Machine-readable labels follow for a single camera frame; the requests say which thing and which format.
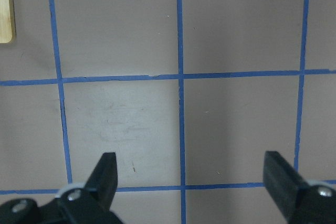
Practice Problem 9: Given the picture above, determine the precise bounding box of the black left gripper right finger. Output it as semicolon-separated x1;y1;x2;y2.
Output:
263;151;335;223

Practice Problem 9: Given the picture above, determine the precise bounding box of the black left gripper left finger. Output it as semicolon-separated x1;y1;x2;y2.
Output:
1;153;123;223

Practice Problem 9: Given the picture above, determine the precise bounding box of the wooden rack base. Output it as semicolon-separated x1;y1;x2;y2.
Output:
1;0;16;44

